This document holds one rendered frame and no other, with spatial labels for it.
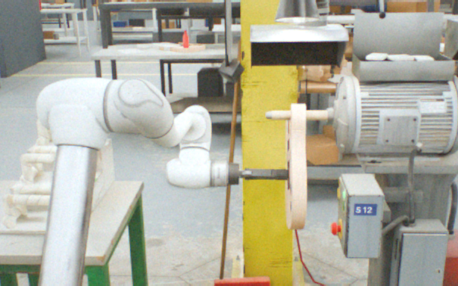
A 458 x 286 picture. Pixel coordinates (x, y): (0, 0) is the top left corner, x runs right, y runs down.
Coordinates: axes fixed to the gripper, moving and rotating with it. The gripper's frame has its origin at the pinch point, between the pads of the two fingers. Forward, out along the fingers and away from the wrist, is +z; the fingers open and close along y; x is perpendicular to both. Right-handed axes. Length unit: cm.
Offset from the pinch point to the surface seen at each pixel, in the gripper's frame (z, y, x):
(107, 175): -66, -15, 0
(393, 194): 32.4, 11.2, -6.6
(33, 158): -85, 8, 3
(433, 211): 46.7, 4.3, -11.6
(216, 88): -59, -456, 145
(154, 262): -72, -152, -41
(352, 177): 17.7, 22.6, -2.5
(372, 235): 22.1, 28.4, -19.3
